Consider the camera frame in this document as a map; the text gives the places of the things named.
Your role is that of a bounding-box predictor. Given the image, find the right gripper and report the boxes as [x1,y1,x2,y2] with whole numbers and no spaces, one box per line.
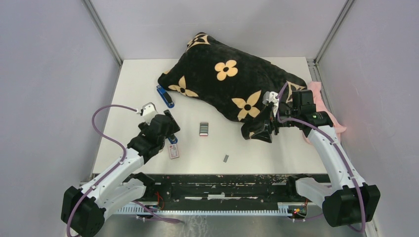
[251,104,300,143]

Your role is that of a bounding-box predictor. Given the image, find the blue stapler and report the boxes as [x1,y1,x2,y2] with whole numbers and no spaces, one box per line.
[156,85,174,108]
[168,134,178,144]

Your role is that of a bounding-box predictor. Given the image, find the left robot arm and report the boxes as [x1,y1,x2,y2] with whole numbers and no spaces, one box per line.
[61,105,180,237]

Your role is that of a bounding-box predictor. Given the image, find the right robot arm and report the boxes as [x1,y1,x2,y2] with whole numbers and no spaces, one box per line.
[241,89,380,228]

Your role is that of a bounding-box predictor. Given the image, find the open box of staples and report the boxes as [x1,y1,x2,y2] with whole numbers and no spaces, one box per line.
[199,122,209,137]

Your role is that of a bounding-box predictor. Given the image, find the closed red white staple box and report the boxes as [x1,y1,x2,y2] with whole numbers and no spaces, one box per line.
[169,144,180,159]

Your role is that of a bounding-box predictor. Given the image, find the pink cloth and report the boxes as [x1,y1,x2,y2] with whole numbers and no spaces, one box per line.
[307,81,347,141]

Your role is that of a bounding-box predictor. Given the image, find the black pillow with beige flowers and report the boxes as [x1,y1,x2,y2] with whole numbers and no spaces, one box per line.
[158,32,307,125]

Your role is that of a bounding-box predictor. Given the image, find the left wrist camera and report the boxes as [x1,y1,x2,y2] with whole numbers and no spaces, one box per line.
[136,102,158,125]

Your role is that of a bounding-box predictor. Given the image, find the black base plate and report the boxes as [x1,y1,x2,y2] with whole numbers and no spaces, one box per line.
[135,174,306,211]

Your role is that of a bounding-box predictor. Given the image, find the white cable duct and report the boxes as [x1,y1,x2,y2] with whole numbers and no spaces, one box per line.
[115,202,306,217]

